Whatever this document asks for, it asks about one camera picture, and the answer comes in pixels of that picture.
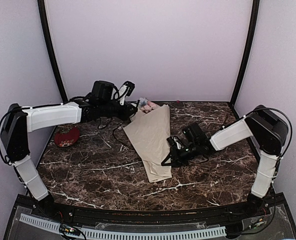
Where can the white slotted cable duct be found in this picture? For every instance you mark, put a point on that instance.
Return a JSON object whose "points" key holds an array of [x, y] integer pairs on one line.
{"points": [[127, 232]]}

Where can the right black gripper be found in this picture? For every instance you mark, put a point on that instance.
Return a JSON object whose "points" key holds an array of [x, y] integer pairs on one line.
{"points": [[177, 161]]}

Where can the left black frame post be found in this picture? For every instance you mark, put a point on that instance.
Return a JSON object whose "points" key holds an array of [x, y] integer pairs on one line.
{"points": [[50, 49]]}

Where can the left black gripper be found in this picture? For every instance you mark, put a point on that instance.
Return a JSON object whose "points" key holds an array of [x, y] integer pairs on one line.
{"points": [[127, 113]]}

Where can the blue fake flower bunch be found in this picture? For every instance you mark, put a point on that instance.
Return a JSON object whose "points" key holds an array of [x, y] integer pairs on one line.
{"points": [[142, 102]]}

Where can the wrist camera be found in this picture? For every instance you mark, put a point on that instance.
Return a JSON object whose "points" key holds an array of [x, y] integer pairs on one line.
{"points": [[175, 143], [125, 91]]}

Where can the peach wrapping paper sheet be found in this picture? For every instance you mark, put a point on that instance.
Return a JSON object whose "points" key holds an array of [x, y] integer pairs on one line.
{"points": [[148, 133]]}

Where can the right black frame post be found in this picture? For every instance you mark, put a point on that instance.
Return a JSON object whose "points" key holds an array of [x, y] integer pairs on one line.
{"points": [[246, 52]]}

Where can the black twine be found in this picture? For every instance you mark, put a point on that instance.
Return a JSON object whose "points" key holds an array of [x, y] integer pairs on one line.
{"points": [[119, 136]]}

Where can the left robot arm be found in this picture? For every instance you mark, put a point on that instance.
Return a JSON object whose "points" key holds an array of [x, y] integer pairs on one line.
{"points": [[20, 124]]}

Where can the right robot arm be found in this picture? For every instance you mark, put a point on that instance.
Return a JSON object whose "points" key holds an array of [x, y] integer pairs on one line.
{"points": [[270, 127]]}

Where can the pink fake flower stem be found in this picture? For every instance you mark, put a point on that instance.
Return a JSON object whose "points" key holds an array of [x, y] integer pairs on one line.
{"points": [[149, 106]]}

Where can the black frame post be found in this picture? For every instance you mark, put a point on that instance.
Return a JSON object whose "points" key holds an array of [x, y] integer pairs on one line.
{"points": [[50, 49], [246, 52]]}

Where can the small circuit board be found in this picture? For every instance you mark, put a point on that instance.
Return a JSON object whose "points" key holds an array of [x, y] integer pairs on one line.
{"points": [[68, 230]]}

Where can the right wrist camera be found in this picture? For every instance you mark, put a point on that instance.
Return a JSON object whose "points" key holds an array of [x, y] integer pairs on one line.
{"points": [[175, 143]]}

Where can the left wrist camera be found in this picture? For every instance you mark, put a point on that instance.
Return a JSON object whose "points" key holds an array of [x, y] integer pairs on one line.
{"points": [[125, 91]]}

